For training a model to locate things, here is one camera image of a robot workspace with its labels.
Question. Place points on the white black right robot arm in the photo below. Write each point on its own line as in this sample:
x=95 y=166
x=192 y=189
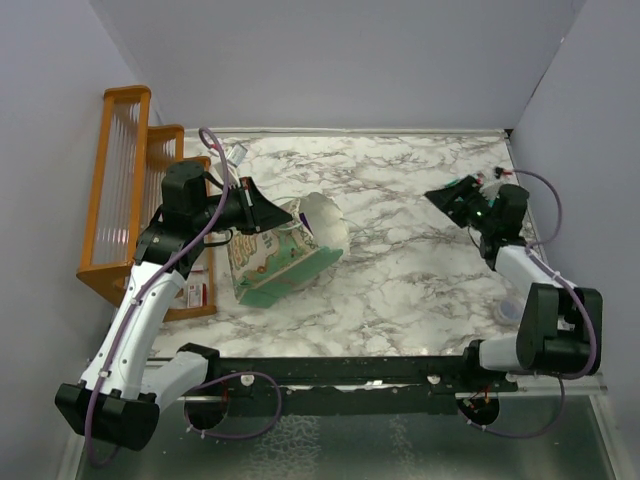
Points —
x=561 y=324

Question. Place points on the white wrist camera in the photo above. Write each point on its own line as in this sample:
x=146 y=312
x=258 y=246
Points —
x=236 y=154
x=491 y=180

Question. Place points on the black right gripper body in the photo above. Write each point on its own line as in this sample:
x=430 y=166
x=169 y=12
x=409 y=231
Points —
x=480 y=216

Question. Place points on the purple Fox's candy bag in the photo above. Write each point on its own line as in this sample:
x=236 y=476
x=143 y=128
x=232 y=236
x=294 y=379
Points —
x=304 y=220

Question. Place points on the small red white box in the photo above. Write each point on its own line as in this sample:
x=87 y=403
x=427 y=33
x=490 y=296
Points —
x=196 y=295

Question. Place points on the green paper gift bag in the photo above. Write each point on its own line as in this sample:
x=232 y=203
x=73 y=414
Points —
x=268 y=266

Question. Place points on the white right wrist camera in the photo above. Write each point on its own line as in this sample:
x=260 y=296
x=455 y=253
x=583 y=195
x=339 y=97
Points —
x=491 y=180

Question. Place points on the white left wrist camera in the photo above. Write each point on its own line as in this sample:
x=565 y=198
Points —
x=236 y=154

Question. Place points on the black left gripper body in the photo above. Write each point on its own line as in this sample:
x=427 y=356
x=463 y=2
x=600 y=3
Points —
x=233 y=211

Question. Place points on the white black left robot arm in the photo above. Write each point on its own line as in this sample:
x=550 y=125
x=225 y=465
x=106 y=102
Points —
x=115 y=400

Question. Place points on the clear plastic cup lid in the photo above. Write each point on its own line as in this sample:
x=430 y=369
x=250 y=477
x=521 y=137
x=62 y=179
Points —
x=509 y=311

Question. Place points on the orange wooden tiered rack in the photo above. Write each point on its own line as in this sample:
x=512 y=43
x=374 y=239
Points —
x=131 y=160

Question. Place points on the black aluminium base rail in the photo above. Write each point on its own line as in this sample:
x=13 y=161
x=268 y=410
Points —
x=331 y=386

